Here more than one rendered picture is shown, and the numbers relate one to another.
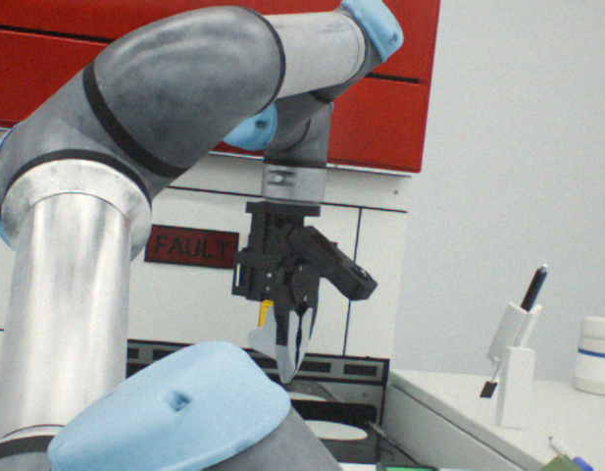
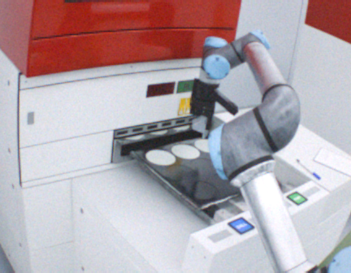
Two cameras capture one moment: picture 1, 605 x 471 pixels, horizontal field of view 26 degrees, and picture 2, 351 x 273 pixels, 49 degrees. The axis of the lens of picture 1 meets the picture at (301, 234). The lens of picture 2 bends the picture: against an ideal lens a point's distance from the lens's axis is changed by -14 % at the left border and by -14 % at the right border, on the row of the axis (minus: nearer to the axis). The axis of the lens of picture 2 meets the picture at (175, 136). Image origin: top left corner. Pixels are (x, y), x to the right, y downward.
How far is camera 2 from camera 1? 92 cm
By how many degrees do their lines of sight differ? 36
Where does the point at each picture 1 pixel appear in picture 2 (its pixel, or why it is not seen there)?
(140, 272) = (144, 101)
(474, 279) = not seen: hidden behind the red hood
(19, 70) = (116, 45)
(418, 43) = (235, 18)
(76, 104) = (260, 138)
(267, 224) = (201, 88)
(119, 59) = (276, 124)
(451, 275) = not seen: hidden behind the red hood
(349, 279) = (234, 110)
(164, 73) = (290, 128)
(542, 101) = not seen: outside the picture
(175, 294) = (154, 106)
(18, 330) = (276, 233)
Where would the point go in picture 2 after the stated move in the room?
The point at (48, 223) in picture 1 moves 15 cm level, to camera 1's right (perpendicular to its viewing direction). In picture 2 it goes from (265, 188) to (311, 179)
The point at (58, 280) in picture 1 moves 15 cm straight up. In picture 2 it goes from (280, 213) to (301, 153)
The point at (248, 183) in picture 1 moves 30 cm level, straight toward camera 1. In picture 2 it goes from (179, 64) to (225, 98)
